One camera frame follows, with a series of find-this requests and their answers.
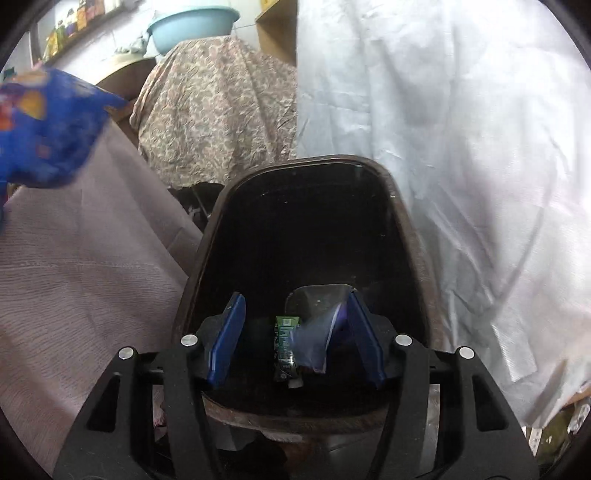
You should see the wooden cabinet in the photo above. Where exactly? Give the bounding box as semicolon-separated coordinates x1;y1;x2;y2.
255;0;298;68

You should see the floral cloth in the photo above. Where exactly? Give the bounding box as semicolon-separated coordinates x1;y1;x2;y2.
130;34;298;188

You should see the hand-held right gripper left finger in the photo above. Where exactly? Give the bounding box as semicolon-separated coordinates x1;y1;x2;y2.
53;292;246;480

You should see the green tube wrapper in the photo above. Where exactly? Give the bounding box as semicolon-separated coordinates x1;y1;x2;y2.
272;315;303;388

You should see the row of bottles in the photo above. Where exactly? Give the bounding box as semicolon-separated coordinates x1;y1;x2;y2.
44;0;124;60

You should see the light blue basin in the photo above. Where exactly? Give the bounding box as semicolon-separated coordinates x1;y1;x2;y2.
147;6;241;54

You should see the dark brown trash bin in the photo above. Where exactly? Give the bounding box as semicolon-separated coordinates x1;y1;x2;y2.
172;156;444;435

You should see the grey towel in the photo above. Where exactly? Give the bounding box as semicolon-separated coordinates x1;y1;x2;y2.
115;36;151;55

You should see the blue snack packet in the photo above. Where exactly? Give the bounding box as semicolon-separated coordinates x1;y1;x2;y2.
0;68;127;232

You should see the clear plastic wrapper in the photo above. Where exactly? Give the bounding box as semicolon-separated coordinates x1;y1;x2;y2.
286;284;354;374

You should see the pink tablecloth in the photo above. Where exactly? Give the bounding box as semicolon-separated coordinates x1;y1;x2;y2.
0;121;205;478

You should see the white cloth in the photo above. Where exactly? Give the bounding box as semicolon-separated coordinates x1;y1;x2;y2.
295;0;591;430

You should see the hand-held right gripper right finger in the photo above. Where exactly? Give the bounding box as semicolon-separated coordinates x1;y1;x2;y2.
347;290;541;480

